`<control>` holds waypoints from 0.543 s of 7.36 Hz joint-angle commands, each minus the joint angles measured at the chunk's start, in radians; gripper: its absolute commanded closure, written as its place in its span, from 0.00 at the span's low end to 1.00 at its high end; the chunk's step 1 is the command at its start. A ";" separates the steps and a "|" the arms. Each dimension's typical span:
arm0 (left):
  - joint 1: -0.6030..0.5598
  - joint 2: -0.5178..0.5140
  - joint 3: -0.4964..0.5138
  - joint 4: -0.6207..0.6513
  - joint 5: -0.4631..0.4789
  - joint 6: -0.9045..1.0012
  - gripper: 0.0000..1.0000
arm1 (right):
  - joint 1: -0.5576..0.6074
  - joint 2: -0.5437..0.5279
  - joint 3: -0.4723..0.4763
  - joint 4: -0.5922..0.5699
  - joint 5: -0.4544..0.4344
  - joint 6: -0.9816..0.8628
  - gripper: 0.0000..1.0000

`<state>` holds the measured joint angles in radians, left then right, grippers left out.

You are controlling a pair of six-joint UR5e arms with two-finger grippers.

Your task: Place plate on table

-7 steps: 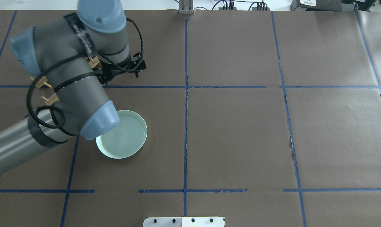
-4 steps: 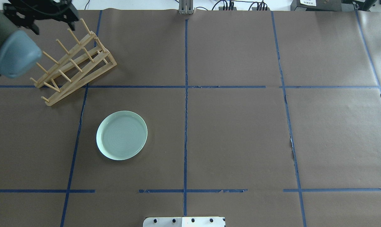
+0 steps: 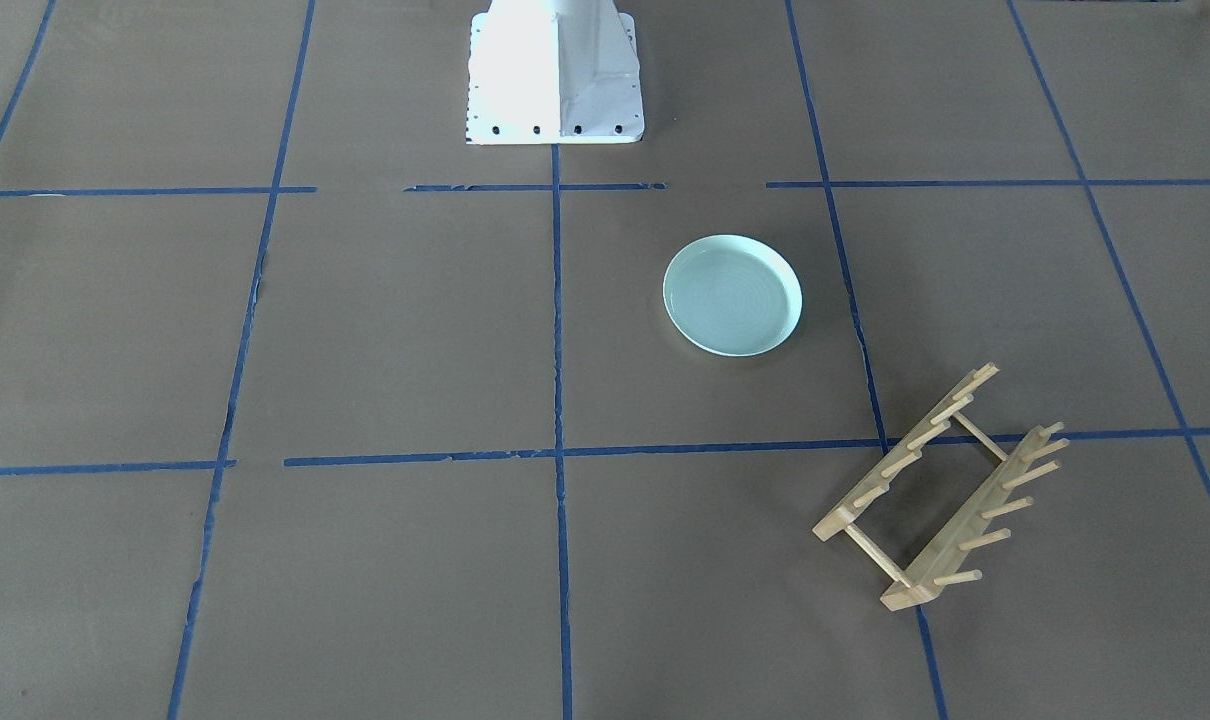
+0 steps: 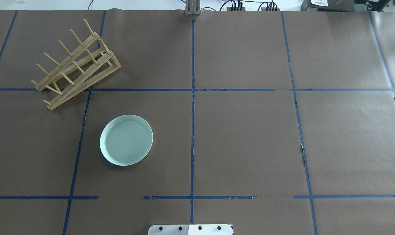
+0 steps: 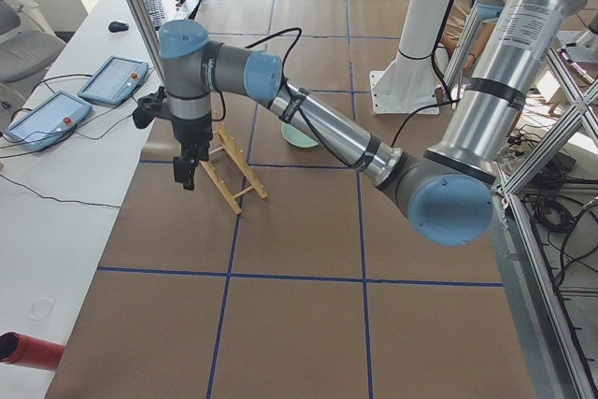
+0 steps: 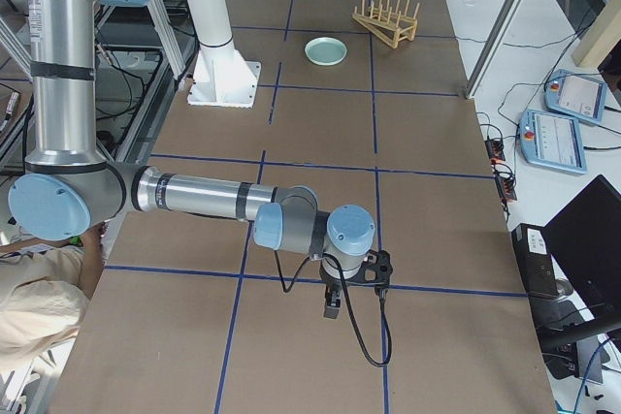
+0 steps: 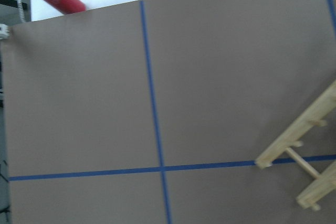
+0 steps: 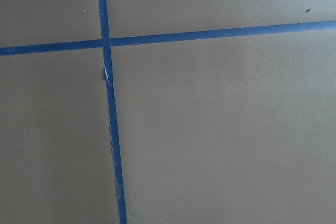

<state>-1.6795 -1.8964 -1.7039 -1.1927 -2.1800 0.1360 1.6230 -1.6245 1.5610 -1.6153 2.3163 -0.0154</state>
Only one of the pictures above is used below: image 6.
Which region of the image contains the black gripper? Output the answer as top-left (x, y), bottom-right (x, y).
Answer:
top-left (319, 268), bottom-right (347, 320)

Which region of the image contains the light green plate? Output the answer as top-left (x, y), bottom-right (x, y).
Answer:
top-left (304, 37), bottom-right (347, 66)

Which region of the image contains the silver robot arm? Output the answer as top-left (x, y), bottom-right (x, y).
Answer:
top-left (9, 0), bottom-right (391, 318)

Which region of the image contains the black usb hub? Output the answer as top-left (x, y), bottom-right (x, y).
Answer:
top-left (484, 138), bottom-right (506, 164)
top-left (495, 173), bottom-right (517, 202)

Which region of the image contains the black laptop computer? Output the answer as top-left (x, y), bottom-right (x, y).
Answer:
top-left (511, 175), bottom-right (620, 329)

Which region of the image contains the lower grey teach pendant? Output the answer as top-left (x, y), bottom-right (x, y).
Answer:
top-left (519, 109), bottom-right (587, 175)

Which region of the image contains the grey teach pendant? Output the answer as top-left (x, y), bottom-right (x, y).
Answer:
top-left (544, 69), bottom-right (605, 124)
top-left (519, 109), bottom-right (587, 175)

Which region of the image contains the wooden dish rack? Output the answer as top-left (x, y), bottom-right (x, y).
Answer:
top-left (351, 0), bottom-right (420, 49)

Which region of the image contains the person in beige shorts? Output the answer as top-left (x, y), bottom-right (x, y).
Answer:
top-left (1, 222), bottom-right (106, 371)

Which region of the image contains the upper grey teach pendant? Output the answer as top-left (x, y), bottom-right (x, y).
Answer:
top-left (544, 69), bottom-right (605, 124)

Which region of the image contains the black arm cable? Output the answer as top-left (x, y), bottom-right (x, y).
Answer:
top-left (274, 248), bottom-right (393, 368)

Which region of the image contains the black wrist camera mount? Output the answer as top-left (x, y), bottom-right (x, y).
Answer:
top-left (346, 250), bottom-right (393, 290)

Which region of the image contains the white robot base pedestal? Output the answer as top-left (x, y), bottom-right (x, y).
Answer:
top-left (187, 0), bottom-right (261, 108)

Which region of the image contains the aluminium frame post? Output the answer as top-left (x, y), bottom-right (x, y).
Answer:
top-left (465, 0), bottom-right (523, 99)

